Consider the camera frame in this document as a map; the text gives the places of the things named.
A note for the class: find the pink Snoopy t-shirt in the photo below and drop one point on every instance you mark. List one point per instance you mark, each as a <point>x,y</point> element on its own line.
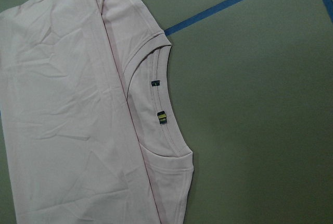
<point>88,125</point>

